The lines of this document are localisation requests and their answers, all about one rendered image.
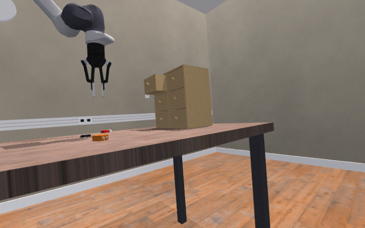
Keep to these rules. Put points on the brown wooden chest of drawers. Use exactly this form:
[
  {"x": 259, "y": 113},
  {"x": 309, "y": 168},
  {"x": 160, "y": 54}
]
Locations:
[{"x": 197, "y": 97}]

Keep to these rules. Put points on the brown wooden drawer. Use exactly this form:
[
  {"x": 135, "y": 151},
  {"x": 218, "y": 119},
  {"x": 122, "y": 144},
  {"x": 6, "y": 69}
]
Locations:
[
  {"x": 178, "y": 118},
  {"x": 176, "y": 98},
  {"x": 155, "y": 84},
  {"x": 162, "y": 119},
  {"x": 175, "y": 79},
  {"x": 161, "y": 102}
]

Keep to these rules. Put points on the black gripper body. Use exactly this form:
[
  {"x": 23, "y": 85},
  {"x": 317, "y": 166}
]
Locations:
[{"x": 96, "y": 51}]

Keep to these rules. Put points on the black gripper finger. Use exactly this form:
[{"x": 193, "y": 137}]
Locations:
[
  {"x": 84, "y": 63},
  {"x": 108, "y": 64}
]

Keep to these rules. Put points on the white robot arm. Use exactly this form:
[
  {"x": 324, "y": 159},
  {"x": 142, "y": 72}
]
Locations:
[{"x": 74, "y": 18}]

